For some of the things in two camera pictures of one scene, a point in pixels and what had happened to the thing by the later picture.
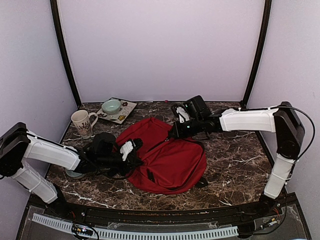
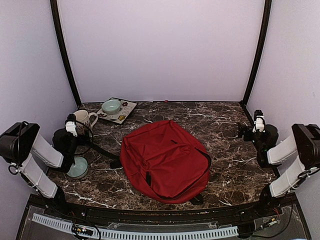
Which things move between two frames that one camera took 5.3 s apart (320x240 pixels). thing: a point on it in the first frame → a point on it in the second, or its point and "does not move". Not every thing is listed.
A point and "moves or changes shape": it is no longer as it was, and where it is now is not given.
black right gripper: [179, 133] → [242, 131]
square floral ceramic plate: [126, 108] does not move
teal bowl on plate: [111, 107] does not move
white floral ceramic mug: [80, 119] does not move
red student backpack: [170, 166] moves or changes shape
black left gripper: [132, 162] → [82, 141]
